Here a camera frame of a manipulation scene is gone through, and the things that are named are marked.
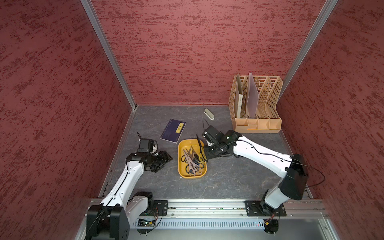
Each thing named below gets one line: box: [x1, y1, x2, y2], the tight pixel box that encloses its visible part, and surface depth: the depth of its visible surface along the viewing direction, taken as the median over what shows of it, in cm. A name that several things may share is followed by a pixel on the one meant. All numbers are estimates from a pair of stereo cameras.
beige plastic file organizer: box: [228, 75, 283, 133], surface depth 106 cm
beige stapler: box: [204, 108, 215, 121], surface depth 115 cm
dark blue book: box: [159, 119, 187, 144], surface depth 106 cm
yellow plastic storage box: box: [178, 138, 208, 179], surface depth 90 cm
